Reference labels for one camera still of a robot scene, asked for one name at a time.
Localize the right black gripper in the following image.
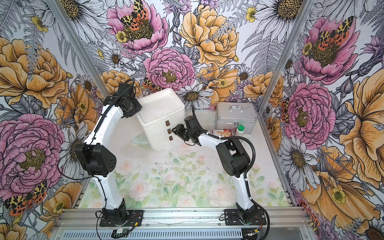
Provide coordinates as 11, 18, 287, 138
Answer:
171, 124, 193, 142

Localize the white drawer cabinet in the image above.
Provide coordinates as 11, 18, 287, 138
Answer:
137, 88, 186, 150

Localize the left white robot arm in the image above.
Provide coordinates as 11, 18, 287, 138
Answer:
75, 79, 142, 225

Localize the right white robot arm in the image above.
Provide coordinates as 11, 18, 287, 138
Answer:
172, 115, 261, 224

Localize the red white cardboard box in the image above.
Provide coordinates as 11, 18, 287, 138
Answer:
213, 130, 233, 138

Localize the silver metal case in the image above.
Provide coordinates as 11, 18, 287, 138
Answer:
216, 102, 257, 135

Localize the white bottle green cap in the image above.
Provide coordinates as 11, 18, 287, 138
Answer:
235, 125, 245, 137

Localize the black corrugated cable right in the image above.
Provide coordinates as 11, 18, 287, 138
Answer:
190, 104, 271, 240

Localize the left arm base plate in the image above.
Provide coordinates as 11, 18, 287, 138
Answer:
99, 208, 144, 227

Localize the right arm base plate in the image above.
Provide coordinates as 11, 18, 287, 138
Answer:
224, 209, 267, 226

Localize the aluminium front rail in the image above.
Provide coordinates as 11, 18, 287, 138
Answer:
54, 207, 310, 230

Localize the left aluminium corner post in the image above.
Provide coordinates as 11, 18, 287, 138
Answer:
47, 1, 109, 97

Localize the aluminium corner post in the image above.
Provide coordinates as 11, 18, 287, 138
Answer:
258, 0, 316, 116
47, 1, 109, 97

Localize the right aluminium corner post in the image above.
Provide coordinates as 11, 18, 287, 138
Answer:
258, 0, 316, 116

